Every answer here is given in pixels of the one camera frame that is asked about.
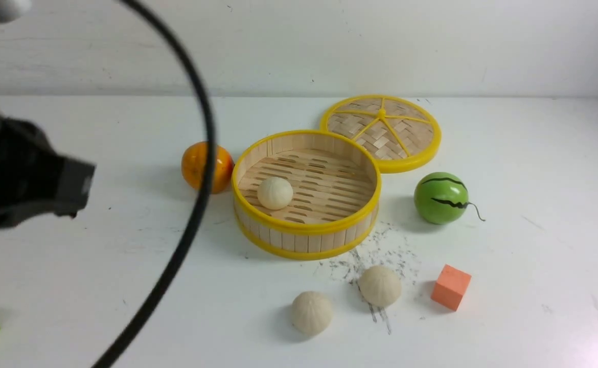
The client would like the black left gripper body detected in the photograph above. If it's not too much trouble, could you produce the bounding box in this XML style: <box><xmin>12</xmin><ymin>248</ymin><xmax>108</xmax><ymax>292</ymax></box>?
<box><xmin>0</xmin><ymin>114</ymin><xmax>96</xmax><ymax>229</ymax></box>

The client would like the white bun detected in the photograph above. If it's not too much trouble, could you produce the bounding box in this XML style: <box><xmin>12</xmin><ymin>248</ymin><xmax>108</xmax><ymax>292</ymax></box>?
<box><xmin>357</xmin><ymin>265</ymin><xmax>402</xmax><ymax>308</ymax></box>
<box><xmin>290</xmin><ymin>291</ymin><xmax>333</xmax><ymax>337</ymax></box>
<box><xmin>257</xmin><ymin>177</ymin><xmax>294</xmax><ymax>211</ymax></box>

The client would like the yellow-rimmed bamboo steamer tray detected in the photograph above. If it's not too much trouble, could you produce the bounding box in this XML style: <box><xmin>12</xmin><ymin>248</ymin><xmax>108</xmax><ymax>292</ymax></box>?
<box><xmin>232</xmin><ymin>130</ymin><xmax>382</xmax><ymax>261</ymax></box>

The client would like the yellow-rimmed bamboo steamer lid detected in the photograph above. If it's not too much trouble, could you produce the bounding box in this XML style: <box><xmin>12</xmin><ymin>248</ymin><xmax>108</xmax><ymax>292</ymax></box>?
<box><xmin>320</xmin><ymin>94</ymin><xmax>442</xmax><ymax>174</ymax></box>

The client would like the orange toy fruit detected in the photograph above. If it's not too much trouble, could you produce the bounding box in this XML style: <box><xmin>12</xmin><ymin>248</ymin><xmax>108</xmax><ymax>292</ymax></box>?
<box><xmin>181</xmin><ymin>141</ymin><xmax>234</xmax><ymax>194</ymax></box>

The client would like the green toy watermelon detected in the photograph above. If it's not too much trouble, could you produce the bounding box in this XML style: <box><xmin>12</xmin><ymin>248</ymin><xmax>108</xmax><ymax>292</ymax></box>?
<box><xmin>413</xmin><ymin>172</ymin><xmax>485</xmax><ymax>224</ymax></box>

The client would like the orange foam cube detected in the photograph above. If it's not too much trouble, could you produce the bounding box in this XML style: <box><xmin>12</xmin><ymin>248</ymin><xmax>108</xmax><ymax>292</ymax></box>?
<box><xmin>430</xmin><ymin>265</ymin><xmax>472</xmax><ymax>311</ymax></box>

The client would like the black cable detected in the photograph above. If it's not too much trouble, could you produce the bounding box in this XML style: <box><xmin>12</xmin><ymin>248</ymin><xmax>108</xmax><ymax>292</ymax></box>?
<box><xmin>90</xmin><ymin>0</ymin><xmax>217</xmax><ymax>368</ymax></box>

